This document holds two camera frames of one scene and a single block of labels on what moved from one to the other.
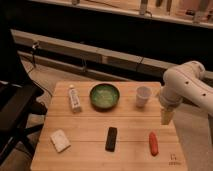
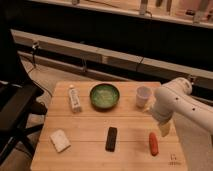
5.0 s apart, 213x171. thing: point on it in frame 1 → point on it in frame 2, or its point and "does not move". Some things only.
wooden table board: [107, 126] does not move
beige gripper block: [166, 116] → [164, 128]
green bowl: [104, 96] does not move
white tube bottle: [75, 99] does not move
